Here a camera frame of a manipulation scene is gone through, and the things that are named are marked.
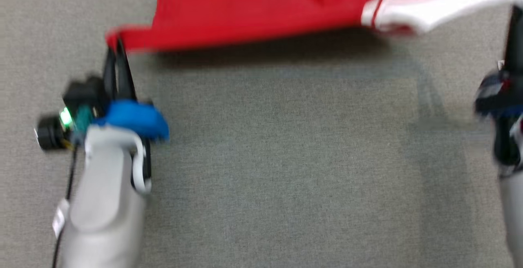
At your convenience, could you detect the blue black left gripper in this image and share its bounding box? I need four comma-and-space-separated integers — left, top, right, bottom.
92, 39, 170, 142

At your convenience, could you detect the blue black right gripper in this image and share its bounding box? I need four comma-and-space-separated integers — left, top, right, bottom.
474, 4, 523, 118

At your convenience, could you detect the red and white garment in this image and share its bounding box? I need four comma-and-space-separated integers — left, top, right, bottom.
105, 0, 523, 53

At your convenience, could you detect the teal left camera connector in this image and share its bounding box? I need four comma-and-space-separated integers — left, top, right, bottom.
74, 105, 95, 144

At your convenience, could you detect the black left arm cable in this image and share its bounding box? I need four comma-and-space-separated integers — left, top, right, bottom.
51, 145, 78, 268

